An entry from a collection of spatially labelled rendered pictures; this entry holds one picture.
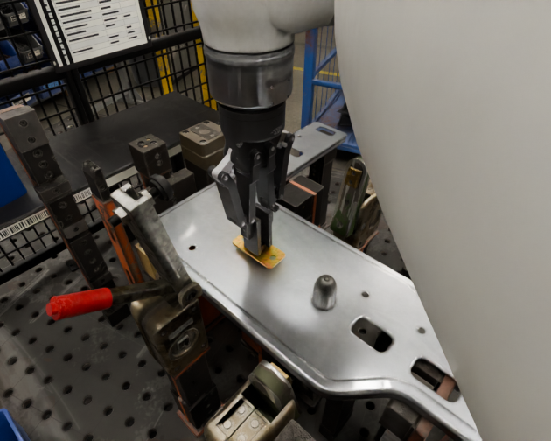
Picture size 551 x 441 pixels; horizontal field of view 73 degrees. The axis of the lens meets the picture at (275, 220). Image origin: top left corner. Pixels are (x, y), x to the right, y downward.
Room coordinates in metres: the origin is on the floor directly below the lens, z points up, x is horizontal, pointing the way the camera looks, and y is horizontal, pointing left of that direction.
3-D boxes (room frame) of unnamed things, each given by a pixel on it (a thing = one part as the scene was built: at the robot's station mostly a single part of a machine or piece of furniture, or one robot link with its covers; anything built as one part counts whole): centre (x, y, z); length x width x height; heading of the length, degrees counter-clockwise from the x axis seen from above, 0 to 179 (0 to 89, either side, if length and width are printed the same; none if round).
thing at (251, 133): (0.39, 0.03, 1.21); 0.08 x 0.07 x 0.09; 138
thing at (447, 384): (0.20, -0.19, 0.84); 0.12 x 0.05 x 0.29; 138
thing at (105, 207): (0.34, 0.21, 0.95); 0.03 x 0.01 x 0.50; 48
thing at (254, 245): (0.38, 0.03, 1.05); 0.03 x 0.01 x 0.07; 48
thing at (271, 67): (0.39, 0.03, 1.28); 0.09 x 0.09 x 0.06
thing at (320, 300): (0.30, -0.07, 1.02); 0.03 x 0.03 x 0.07
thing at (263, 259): (0.39, 0.03, 1.02); 0.08 x 0.04 x 0.01; 48
